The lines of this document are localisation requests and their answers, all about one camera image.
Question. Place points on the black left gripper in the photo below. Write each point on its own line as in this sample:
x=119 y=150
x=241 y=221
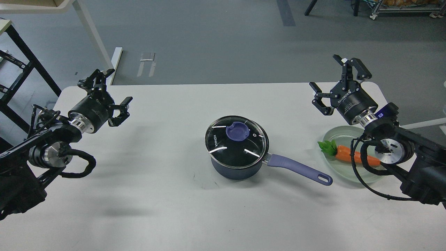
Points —
x=91 y=113

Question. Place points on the translucent green plate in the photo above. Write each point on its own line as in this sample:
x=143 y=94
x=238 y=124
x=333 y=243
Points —
x=343 y=136

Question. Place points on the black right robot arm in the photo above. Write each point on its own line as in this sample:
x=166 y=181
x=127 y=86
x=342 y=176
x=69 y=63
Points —
x=384 y=148

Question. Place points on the white desk leg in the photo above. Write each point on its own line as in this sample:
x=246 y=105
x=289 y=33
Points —
x=87 y=21

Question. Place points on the glass pot lid blue knob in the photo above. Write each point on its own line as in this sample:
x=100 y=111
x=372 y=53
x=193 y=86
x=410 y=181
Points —
x=236 y=142

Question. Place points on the blue saucepan with handle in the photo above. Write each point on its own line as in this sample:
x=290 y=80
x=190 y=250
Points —
x=273 y=160

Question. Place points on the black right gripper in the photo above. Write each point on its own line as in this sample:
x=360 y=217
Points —
x=352 y=101

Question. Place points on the toy orange carrot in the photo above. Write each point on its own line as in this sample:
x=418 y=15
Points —
x=343 y=153

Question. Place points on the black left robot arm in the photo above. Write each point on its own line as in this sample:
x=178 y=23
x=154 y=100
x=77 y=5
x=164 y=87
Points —
x=28 y=168

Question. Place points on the black metal rack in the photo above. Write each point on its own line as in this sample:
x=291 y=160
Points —
x=26 y=68

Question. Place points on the metal wheeled cart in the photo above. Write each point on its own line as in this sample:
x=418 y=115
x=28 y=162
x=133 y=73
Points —
x=435 y=8

